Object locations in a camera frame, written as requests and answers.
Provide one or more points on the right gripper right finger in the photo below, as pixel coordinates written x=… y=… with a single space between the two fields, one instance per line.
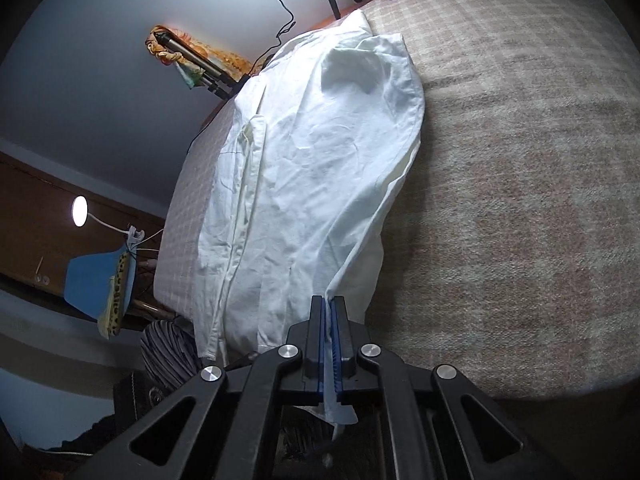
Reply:
x=343 y=353

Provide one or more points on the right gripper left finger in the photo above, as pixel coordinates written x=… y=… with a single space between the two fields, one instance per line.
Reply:
x=315 y=343

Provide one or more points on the white garment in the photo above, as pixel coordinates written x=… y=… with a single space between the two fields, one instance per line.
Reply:
x=319 y=146

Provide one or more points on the striped dark fabric bundle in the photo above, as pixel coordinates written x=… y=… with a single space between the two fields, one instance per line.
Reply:
x=169 y=353

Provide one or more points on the beige plaid bed blanket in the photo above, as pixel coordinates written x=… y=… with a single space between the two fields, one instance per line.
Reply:
x=512 y=249

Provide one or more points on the small round lamp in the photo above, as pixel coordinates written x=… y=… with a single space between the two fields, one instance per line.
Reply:
x=80 y=211

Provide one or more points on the folded tripod with orange cloth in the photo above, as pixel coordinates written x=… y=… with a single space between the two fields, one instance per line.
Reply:
x=221 y=72

